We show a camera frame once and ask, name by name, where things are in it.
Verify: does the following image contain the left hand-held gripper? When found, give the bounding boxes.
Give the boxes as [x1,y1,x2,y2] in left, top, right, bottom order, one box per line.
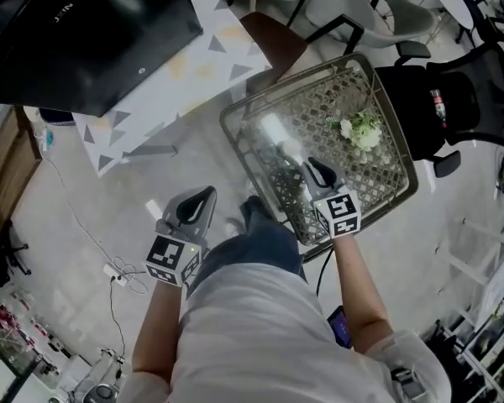
[141,185,218,288]

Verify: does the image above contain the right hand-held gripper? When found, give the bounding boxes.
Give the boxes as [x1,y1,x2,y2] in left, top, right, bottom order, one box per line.
[301,156,363,240]

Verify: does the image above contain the person's right forearm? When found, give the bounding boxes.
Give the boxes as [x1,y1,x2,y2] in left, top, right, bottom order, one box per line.
[330,232,395,355]

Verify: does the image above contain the person's left forearm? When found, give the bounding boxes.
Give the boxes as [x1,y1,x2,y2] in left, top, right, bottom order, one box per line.
[131,280,182,380]

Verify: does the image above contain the white flower bouquet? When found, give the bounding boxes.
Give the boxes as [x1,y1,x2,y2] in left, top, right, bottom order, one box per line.
[324,108,391,154]

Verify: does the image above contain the person's blue jeans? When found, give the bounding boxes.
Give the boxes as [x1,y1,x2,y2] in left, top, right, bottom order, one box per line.
[187,194,308,302]

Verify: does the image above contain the white table with patterned cloth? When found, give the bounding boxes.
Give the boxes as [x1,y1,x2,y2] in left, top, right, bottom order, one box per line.
[72,0,275,179]

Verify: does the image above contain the red label bottle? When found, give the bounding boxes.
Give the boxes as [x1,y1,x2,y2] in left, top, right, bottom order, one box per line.
[428,87,450,130]

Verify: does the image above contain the person's white shirt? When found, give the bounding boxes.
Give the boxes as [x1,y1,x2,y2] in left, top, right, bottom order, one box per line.
[119,261,454,403]

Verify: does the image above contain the brown chair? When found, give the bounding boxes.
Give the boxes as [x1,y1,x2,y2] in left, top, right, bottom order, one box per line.
[238,10,309,84]

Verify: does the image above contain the tablet with blue screen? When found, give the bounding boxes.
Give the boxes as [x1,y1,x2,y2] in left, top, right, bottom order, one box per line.
[326,305,354,350]

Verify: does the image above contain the black mesh office chair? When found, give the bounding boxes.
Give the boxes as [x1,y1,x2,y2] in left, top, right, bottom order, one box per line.
[373,39,504,181]

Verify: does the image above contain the white metal rack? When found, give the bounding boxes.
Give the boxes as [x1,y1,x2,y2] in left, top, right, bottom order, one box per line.
[435,215,504,333]

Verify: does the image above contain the wooden step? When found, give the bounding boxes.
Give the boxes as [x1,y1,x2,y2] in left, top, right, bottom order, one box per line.
[0,106,44,228]

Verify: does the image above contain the black chair base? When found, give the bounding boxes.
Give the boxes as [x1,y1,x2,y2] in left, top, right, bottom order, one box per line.
[0,217,34,290]

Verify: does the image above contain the black mini fridge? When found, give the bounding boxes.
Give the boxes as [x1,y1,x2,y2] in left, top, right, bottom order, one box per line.
[0,0,206,118]

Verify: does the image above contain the wire mesh basket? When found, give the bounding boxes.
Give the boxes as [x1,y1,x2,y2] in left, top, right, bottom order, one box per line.
[218,51,421,264]

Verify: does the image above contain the white power strip with cable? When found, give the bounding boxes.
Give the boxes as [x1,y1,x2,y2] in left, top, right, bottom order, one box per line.
[33,128,150,296]

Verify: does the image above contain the grey arm strap device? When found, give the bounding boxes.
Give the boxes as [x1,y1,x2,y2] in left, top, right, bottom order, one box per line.
[387,364,428,403]

